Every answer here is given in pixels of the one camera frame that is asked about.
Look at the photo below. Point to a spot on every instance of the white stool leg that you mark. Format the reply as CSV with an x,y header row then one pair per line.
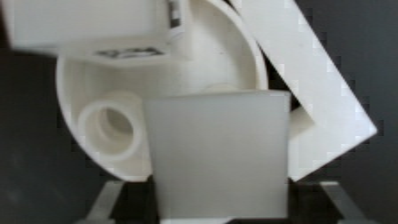
x,y
113,32
219,153

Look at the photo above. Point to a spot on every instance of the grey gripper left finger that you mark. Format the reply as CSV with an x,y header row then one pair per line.
x,y
125,204

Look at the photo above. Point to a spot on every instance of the white round stool seat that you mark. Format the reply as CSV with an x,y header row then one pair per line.
x,y
193,57

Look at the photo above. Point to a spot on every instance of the white right fence piece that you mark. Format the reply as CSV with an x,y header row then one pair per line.
x,y
331,125

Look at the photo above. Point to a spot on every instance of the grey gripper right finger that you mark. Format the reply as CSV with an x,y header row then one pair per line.
x,y
322,204

